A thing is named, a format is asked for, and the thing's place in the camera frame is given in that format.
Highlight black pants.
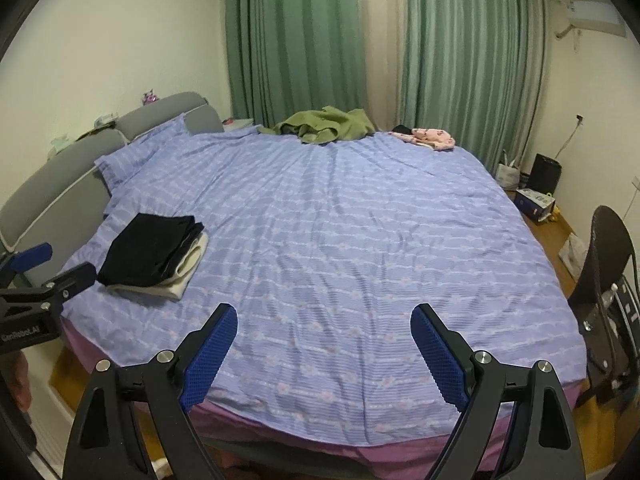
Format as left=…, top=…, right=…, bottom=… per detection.
left=98, top=214, right=204, bottom=287

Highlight right green curtain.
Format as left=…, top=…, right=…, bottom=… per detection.
left=399, top=0, right=548, bottom=171

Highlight person's hand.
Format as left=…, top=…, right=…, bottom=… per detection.
left=11, top=352, right=32, bottom=413

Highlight purple patterned bed sheet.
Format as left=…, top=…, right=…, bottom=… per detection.
left=63, top=118, right=586, bottom=448

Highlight green curtain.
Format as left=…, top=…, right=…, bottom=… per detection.
left=399, top=0, right=548, bottom=171
left=224, top=0, right=367, bottom=126

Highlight pink floral garment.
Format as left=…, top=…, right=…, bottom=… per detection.
left=390, top=128, right=456, bottom=152

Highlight olive green garment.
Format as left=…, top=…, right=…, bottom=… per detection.
left=258, top=106, right=376, bottom=145

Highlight black wicker chair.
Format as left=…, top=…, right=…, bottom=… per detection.
left=568, top=205, right=639, bottom=406

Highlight blue cardboard box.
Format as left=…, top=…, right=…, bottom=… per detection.
left=513, top=188, right=555, bottom=223

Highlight left green curtain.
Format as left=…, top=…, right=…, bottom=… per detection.
left=224, top=0, right=367, bottom=126

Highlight cream folded garment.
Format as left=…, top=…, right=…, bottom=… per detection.
left=107, top=231, right=208, bottom=301

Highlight white paper bag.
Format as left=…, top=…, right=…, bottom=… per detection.
left=495, top=164, right=521, bottom=191

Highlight grey upholstered headboard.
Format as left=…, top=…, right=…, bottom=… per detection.
left=1, top=91, right=224, bottom=261

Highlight white air conditioner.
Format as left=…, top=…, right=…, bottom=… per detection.
left=555, top=0, right=626, bottom=40

